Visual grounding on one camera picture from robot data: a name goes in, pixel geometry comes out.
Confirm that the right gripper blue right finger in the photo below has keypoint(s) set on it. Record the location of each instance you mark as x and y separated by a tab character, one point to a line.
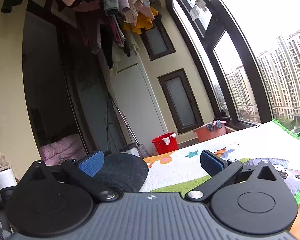
222	172

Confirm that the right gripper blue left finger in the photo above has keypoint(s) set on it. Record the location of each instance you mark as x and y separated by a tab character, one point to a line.
81	172

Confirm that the black fleece garment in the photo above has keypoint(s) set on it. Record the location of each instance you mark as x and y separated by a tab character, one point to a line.
123	172

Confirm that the hanging clothes on rack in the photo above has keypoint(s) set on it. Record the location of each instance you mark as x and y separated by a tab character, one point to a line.
107	25

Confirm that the pink floral bedding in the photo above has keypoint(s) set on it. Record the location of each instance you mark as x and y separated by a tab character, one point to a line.
70	147

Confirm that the cartoon printed play mat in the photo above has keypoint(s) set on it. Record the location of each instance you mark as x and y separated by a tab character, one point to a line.
183	170

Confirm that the pink plastic tub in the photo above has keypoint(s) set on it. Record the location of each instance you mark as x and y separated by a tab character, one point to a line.
204	135

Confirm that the grey cloths on tub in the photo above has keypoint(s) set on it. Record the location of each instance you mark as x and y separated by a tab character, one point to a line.
215	124

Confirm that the white bin with black lid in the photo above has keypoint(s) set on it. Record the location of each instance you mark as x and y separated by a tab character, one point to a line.
130	149

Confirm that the white cloth on bucket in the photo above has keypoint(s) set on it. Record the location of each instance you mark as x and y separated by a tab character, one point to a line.
167	140

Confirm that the red plastic bucket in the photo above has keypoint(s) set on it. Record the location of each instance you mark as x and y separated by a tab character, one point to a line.
161	147

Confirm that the dark framed frosted window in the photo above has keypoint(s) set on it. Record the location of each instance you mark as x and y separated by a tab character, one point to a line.
181	101

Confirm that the white paper roll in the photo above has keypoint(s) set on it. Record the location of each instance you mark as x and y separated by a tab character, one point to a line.
7	178

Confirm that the white cloths on hanger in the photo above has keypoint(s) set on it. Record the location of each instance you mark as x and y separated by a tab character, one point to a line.
198	8

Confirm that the mop with metal handle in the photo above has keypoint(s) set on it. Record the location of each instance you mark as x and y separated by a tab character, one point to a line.
140	147

